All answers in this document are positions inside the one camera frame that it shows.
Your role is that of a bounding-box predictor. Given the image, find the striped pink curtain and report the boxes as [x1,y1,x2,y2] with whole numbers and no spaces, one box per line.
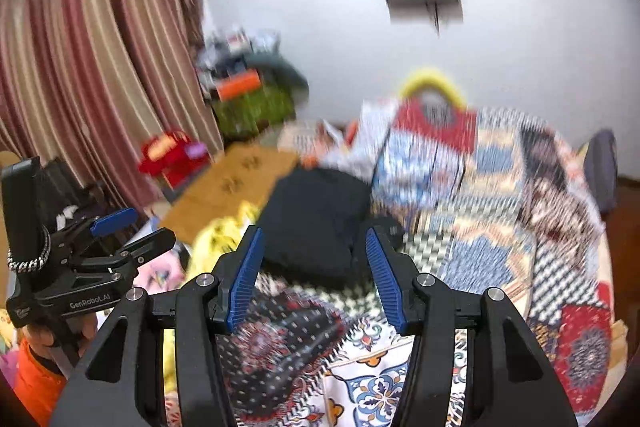
[0,0,226,220]

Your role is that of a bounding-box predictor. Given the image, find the orange box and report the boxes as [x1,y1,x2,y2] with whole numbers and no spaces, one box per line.
[216,74,262,101]

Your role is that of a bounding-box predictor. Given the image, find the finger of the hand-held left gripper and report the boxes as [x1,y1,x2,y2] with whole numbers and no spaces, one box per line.
[107,227,177,269]
[89,207,138,239]

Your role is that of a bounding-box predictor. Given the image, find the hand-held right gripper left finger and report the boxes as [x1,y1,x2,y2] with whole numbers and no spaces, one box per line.
[50,227,265,427]

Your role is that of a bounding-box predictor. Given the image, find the pink cloth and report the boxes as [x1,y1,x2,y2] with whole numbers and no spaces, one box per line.
[134,249,187,294]

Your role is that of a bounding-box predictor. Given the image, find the yellow cloth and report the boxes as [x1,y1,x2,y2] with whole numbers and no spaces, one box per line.
[162,202,262,395]

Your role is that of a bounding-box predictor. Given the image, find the person's left hand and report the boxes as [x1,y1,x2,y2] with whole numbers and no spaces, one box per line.
[22,314,99,351]

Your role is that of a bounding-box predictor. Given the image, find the black garment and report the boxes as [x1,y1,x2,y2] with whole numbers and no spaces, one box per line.
[257,167,373,285]

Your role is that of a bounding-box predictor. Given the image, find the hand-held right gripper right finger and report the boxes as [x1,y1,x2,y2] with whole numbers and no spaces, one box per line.
[365,227,578,427]

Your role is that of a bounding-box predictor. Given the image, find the green bag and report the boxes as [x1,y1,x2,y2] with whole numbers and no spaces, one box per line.
[210,83,297,142]

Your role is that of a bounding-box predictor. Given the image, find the red bag with yellow handle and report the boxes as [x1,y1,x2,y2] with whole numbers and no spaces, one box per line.
[392,67,479,154]

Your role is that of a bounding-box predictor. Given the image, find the person's left forearm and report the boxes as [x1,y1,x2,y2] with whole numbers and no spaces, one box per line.
[10,339,68,413]

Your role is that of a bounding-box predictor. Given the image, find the red toy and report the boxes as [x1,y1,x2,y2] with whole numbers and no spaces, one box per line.
[139,131,208,188]

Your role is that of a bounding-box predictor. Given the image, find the patchwork printed blanket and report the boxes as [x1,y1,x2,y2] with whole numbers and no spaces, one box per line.
[165,107,626,427]

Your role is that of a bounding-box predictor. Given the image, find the cardboard box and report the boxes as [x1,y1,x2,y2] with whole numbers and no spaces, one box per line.
[160,142,301,244]

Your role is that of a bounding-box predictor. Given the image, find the dark green cloth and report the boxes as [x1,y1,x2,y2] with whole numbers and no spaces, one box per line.
[249,52,311,94]

